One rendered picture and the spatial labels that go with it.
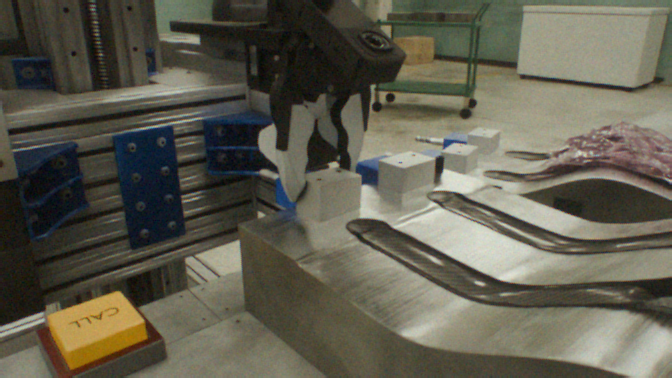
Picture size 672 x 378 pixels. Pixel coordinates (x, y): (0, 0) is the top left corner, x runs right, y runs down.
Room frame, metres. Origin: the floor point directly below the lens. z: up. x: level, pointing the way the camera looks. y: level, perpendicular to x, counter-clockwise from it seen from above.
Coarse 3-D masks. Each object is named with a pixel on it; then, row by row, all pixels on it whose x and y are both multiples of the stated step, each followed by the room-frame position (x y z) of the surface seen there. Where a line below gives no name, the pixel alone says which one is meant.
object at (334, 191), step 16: (272, 176) 0.51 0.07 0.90; (320, 176) 0.44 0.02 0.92; (336, 176) 0.44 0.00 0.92; (352, 176) 0.45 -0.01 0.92; (304, 192) 0.43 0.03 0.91; (320, 192) 0.42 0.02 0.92; (336, 192) 0.43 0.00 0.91; (352, 192) 0.44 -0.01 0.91; (288, 208) 0.46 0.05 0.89; (304, 208) 0.43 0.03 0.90; (320, 208) 0.42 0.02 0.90; (336, 208) 0.43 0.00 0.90; (352, 208) 0.44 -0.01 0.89
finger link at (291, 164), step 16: (304, 112) 0.43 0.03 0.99; (272, 128) 0.45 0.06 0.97; (304, 128) 0.43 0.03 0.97; (272, 144) 0.45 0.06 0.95; (288, 144) 0.42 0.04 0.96; (304, 144) 0.43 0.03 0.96; (272, 160) 0.45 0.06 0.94; (288, 160) 0.42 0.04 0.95; (304, 160) 0.43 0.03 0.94; (288, 176) 0.42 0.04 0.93; (304, 176) 0.43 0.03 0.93; (288, 192) 0.43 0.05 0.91
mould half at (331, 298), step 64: (384, 192) 0.49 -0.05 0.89; (256, 256) 0.39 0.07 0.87; (320, 256) 0.36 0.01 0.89; (384, 256) 0.36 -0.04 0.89; (512, 256) 0.37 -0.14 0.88; (576, 256) 0.35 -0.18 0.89; (640, 256) 0.31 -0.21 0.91; (320, 320) 0.32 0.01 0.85; (384, 320) 0.28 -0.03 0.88; (448, 320) 0.28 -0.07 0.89; (512, 320) 0.25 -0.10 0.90; (576, 320) 0.23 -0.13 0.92; (640, 320) 0.21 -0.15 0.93
